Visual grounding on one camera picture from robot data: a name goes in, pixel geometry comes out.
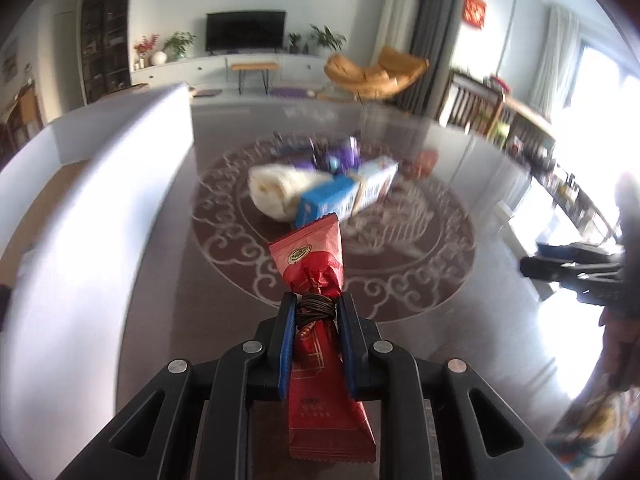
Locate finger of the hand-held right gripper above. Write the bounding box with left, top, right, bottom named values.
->
left=537, top=241, right=623, bottom=261
left=519, top=256, right=623, bottom=291

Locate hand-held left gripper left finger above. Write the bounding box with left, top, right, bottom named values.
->
left=55, top=292, right=301, bottom=480

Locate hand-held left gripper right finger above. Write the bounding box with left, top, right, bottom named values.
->
left=336, top=294, right=571, bottom=480

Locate red snack packet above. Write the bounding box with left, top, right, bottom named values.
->
left=268, top=214, right=377, bottom=462

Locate blue toothpaste box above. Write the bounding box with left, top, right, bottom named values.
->
left=295, top=156, right=399, bottom=228

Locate beige towel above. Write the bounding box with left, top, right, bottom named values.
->
left=248, top=164, right=331, bottom=221

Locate purple plastic toy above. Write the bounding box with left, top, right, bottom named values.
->
left=307, top=136, right=363, bottom=171

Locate white cardboard box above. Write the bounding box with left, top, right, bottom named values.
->
left=0, top=82, right=195, bottom=461

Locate dark patterned desktop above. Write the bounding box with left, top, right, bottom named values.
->
left=115, top=95, right=601, bottom=480

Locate person's right hand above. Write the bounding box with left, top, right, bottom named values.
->
left=597, top=305, right=640, bottom=391

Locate cluttered side shelf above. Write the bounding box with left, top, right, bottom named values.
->
left=500, top=95, right=616, bottom=241

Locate white sheer curtain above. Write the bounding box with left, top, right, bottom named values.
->
left=530, top=5, right=581, bottom=111

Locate grey curtain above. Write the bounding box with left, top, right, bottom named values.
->
left=400, top=0, right=471, bottom=116

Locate orange lounge chair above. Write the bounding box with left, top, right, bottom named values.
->
left=324, top=46, right=430, bottom=106

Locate wooden bench with metal legs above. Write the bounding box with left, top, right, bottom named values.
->
left=231, top=61, right=279, bottom=95

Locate white television cabinet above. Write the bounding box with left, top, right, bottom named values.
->
left=131, top=52, right=351, bottom=93

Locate white standing air conditioner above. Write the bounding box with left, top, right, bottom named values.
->
left=375, top=0, right=421, bottom=61

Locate large leafy potted plant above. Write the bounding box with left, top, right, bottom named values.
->
left=309, top=24, right=347, bottom=52

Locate black television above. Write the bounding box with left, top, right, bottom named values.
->
left=206, top=10, right=287, bottom=55

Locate bushy green potted plant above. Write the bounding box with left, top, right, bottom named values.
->
left=165, top=31, right=197, bottom=61

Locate red flower bouquet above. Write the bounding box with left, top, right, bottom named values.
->
left=134, top=34, right=161, bottom=68

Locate wooden dining chair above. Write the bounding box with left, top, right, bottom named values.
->
left=0, top=80, right=43, bottom=161

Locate dark glass bookcase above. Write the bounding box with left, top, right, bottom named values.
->
left=80, top=0, right=133, bottom=106

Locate red wall hanging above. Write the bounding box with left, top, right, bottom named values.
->
left=464, top=0, right=487, bottom=31

